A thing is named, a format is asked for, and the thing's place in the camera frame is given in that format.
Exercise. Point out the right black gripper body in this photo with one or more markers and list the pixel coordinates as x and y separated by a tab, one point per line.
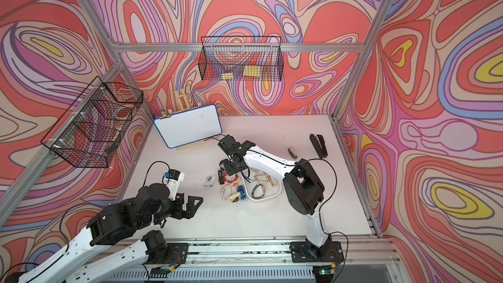
231	168

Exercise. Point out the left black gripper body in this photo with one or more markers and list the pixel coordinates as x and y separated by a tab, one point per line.
174	209

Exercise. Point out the dark brown leather watch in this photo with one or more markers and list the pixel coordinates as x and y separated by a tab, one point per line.
221	177

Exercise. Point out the white pink kids watch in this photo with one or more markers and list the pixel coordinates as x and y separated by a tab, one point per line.
226	192

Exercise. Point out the brown strap watch front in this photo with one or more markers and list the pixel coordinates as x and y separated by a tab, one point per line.
258	192

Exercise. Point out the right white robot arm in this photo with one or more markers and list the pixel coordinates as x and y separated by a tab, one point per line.
304	190

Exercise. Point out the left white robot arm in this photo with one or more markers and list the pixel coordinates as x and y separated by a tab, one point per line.
114	223

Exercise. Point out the white plastic storage tray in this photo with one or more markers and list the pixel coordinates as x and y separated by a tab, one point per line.
270	192

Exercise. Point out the blue framed whiteboard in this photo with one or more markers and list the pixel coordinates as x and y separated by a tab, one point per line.
188	125

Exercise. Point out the wooden easel stand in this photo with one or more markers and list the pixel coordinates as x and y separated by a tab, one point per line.
184	106

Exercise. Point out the yellow sticky note pad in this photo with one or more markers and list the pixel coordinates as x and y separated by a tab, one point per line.
252	71

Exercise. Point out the black stapler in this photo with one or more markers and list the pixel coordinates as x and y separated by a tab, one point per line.
319	145

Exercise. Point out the beige strap blue watch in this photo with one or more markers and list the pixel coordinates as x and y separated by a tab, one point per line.
235	198

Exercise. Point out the black wire basket back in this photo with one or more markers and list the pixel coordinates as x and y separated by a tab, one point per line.
224	57

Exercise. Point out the black wire basket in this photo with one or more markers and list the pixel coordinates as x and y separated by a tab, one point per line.
91	129
224	57

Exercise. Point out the black wire basket left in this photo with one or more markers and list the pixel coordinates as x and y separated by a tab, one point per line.
91	129

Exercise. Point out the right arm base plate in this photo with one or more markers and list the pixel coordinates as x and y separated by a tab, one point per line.
305	252

